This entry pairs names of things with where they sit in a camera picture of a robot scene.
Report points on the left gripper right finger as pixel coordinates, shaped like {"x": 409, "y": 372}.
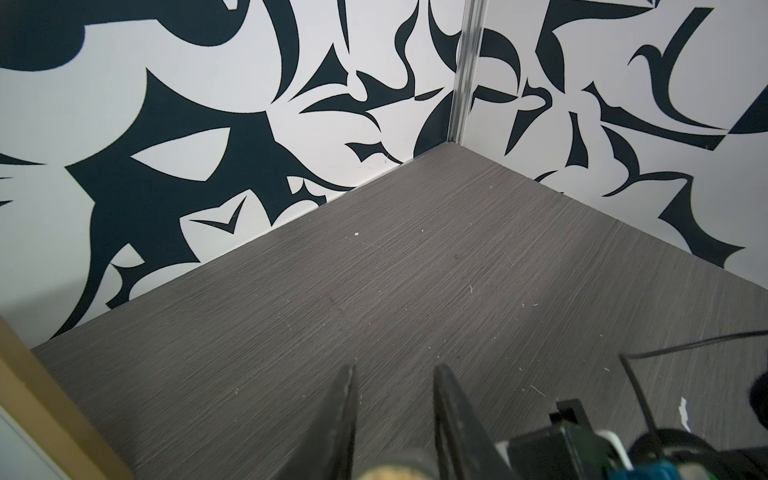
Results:
{"x": 464, "y": 448}

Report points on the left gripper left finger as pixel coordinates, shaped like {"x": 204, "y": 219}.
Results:
{"x": 327, "y": 448}

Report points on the cork bottle stopper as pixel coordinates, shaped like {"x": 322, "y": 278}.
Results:
{"x": 406, "y": 464}

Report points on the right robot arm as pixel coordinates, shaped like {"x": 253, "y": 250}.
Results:
{"x": 704, "y": 405}

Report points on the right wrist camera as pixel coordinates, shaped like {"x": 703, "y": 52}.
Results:
{"x": 571, "y": 449}

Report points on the wooden picture frame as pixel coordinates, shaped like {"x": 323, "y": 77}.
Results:
{"x": 59, "y": 437}

